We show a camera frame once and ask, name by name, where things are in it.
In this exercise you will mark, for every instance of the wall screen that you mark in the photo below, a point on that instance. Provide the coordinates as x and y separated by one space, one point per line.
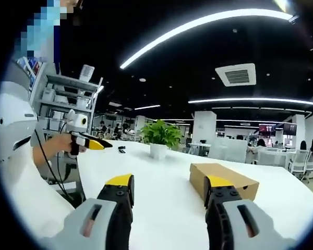
289 129
267 129

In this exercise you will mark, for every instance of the long curved ceiling light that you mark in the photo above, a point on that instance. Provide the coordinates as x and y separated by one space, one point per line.
198 24

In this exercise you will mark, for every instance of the person's white clothing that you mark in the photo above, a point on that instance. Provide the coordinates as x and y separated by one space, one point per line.
34 198

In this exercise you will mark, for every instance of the colourful printed board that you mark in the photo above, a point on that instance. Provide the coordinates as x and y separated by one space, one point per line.
30 70

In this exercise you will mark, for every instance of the group of white storage boxes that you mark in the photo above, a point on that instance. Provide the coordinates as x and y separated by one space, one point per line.
58 99

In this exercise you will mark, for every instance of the square ceiling air vent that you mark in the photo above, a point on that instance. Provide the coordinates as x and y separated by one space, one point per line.
236 75

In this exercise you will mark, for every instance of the green potted plant white pot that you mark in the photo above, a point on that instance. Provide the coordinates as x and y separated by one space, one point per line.
160 135

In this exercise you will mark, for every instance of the white desk partition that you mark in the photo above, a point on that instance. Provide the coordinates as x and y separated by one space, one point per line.
228 149

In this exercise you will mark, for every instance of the white office chair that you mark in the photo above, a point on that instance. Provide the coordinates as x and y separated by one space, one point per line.
300 162

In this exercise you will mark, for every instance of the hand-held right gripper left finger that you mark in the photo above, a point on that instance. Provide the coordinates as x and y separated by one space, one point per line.
99 221

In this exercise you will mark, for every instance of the small black object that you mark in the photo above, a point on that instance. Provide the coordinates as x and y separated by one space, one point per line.
122 149

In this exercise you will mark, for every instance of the white worn device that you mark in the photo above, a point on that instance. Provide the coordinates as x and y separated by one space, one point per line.
14 117

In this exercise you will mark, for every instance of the clear plastic container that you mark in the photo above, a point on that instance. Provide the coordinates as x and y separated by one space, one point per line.
86 73

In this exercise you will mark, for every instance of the person's left hand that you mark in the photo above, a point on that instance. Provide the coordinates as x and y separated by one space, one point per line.
64 143

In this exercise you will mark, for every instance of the white square pillar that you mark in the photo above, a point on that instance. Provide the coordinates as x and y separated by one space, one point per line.
204 127

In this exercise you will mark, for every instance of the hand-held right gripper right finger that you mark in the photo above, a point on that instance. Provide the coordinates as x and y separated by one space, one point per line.
240 224

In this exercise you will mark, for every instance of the straight ceiling light strip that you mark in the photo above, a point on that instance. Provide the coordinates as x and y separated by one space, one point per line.
255 100

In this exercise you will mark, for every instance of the brown cardboard shoe box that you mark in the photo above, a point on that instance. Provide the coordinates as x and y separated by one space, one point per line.
224 172

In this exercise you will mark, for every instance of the grey metal shelf unit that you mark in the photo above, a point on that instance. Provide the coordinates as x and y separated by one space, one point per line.
67 86

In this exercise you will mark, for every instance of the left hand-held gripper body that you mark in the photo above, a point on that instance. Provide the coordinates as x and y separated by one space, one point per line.
77 121

